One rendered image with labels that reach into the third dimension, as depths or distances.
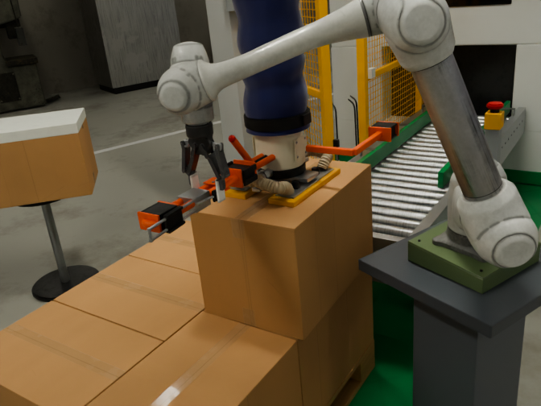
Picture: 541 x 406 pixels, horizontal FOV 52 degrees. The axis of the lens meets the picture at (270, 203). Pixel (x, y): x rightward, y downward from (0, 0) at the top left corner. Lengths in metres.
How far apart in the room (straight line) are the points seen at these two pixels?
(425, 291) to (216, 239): 0.67
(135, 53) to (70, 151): 6.95
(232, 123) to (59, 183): 1.04
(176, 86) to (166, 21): 8.90
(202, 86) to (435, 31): 0.52
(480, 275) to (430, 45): 0.71
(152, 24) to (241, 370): 8.71
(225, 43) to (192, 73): 1.96
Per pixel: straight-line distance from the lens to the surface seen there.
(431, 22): 1.23
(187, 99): 1.28
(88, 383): 1.84
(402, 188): 2.94
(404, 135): 3.68
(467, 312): 1.60
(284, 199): 1.78
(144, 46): 10.01
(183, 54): 1.46
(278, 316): 1.82
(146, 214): 1.46
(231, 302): 1.91
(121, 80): 9.89
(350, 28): 1.44
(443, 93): 1.34
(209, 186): 1.64
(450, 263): 1.72
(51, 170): 3.14
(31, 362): 2.03
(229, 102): 3.33
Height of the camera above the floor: 1.64
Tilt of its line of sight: 22 degrees down
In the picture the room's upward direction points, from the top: 6 degrees counter-clockwise
